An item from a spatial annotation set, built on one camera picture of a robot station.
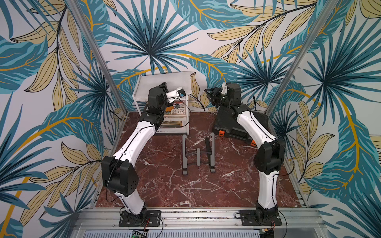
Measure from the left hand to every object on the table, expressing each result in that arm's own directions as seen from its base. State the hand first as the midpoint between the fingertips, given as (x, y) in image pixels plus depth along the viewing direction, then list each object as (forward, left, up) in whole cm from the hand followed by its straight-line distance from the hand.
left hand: (162, 86), depth 77 cm
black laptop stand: (-23, -20, -33) cm, 45 cm away
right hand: (-1, -14, -5) cm, 15 cm away
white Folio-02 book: (0, -1, -34) cm, 34 cm away
